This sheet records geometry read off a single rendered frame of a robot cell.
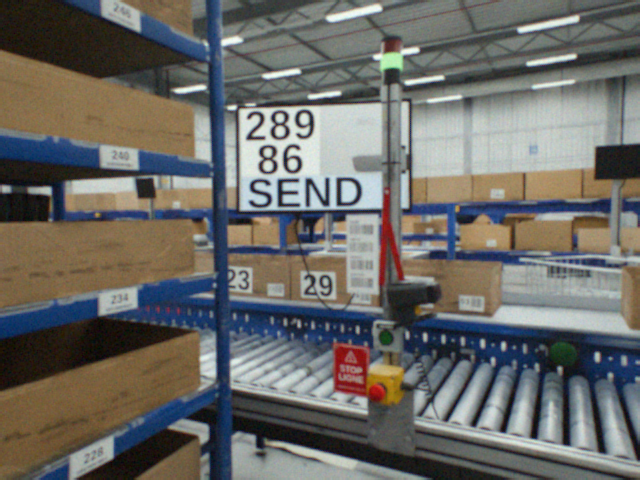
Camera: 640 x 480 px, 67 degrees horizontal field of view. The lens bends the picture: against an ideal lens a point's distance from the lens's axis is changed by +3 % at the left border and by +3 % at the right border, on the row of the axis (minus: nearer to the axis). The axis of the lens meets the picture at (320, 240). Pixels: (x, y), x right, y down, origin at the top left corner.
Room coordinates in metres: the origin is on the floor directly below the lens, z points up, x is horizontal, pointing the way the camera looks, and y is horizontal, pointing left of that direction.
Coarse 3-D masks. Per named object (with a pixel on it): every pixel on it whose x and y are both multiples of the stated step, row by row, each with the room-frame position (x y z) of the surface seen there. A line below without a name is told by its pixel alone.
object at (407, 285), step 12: (396, 288) 1.07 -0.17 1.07; (408, 288) 1.06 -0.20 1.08; (420, 288) 1.05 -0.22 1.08; (432, 288) 1.04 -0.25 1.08; (396, 300) 1.07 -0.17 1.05; (408, 300) 1.06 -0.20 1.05; (420, 300) 1.05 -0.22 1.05; (432, 300) 1.04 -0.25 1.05; (396, 312) 1.09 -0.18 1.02; (408, 312) 1.07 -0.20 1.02; (420, 312) 1.07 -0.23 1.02; (396, 324) 1.08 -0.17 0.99; (408, 324) 1.07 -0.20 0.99
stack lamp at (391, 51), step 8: (392, 40) 1.14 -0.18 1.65; (384, 48) 1.15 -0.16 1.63; (392, 48) 1.14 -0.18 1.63; (400, 48) 1.15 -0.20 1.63; (384, 56) 1.15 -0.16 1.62; (392, 56) 1.14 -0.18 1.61; (400, 56) 1.15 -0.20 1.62; (384, 64) 1.15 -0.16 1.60; (392, 64) 1.14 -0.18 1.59; (400, 64) 1.15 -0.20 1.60
